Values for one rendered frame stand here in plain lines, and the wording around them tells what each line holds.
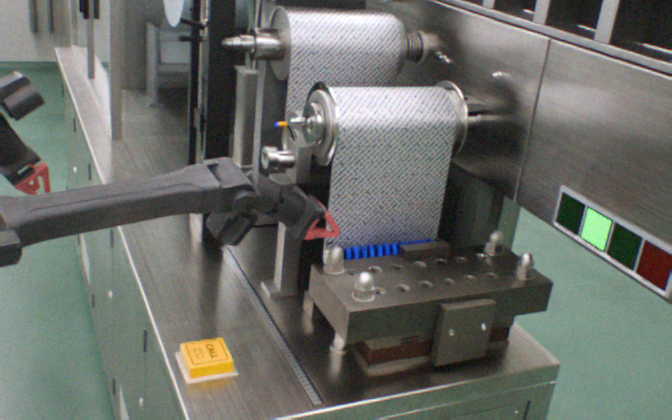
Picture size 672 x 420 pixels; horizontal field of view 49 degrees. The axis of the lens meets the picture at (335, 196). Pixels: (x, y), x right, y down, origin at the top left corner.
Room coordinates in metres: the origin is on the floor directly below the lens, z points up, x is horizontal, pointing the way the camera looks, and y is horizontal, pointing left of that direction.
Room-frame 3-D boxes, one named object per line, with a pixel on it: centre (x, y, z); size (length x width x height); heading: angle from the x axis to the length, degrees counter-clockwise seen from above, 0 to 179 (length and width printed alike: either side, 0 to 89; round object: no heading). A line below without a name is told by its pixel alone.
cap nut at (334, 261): (1.11, -0.01, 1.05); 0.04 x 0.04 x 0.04
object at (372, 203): (1.23, -0.09, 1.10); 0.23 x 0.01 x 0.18; 116
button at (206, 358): (0.98, 0.18, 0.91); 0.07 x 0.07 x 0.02; 26
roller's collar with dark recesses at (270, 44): (1.44, 0.17, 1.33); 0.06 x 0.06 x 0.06; 26
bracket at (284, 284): (1.24, 0.09, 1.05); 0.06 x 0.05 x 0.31; 116
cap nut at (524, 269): (1.17, -0.35, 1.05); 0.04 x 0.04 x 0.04
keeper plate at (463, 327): (1.06, -0.24, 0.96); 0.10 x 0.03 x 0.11; 116
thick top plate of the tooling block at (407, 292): (1.14, -0.19, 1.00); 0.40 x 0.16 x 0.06; 116
